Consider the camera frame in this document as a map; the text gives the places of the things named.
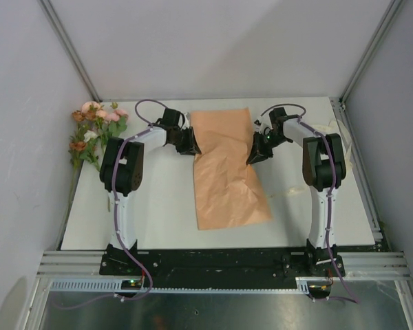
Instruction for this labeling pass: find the left aluminium corner post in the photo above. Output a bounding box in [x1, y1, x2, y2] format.
[37, 0, 102, 102]

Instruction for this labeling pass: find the orange beige wrapping paper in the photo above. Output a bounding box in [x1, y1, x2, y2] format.
[191, 108, 272, 230]

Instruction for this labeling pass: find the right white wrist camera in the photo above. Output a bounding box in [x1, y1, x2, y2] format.
[254, 116, 263, 132]

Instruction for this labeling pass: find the white fake flower stem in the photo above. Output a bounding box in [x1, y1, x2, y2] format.
[82, 129, 105, 173]

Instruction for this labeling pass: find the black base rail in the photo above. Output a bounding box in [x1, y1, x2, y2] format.
[103, 247, 337, 290]

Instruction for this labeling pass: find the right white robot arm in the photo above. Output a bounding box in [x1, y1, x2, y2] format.
[246, 103, 347, 277]

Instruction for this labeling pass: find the right aluminium corner post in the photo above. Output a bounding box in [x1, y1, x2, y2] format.
[339, 0, 406, 104]

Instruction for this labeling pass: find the grey cable duct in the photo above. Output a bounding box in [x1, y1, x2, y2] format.
[50, 276, 313, 296]

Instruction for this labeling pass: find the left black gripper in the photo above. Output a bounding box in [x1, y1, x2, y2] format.
[170, 126, 201, 157]

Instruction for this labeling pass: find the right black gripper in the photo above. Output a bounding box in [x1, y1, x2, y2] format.
[246, 132, 288, 166]

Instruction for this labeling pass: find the aluminium corner post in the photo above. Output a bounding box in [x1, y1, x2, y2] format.
[339, 0, 406, 104]
[37, 0, 102, 102]

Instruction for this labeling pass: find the brown orange fake flower stem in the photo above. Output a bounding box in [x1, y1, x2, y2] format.
[67, 109, 100, 221]

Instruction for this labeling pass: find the cream ribbon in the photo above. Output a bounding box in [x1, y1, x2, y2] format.
[268, 118, 354, 199]

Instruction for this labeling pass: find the pink fake flower stem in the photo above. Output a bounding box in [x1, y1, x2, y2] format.
[81, 101, 129, 146]

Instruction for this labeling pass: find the aluminium frame profile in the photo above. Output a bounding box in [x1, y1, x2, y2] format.
[37, 251, 103, 278]

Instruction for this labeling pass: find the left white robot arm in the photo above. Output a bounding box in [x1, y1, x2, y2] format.
[99, 108, 201, 275]

